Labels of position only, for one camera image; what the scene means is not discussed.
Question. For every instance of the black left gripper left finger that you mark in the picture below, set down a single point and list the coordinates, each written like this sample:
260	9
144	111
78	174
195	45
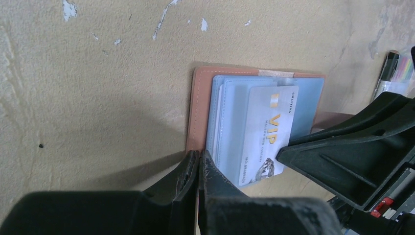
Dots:
168	207

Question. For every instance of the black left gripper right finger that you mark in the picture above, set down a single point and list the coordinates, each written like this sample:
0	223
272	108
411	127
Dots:
225	210

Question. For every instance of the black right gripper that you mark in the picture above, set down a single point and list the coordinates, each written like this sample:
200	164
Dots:
369	164

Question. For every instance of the pink leather card holder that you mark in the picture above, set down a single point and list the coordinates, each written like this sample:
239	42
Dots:
237	83

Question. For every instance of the white VIP credit card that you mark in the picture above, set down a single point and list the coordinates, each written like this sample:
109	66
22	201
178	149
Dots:
269	122

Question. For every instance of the marker pen pack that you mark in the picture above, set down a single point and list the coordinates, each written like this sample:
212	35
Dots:
397	75

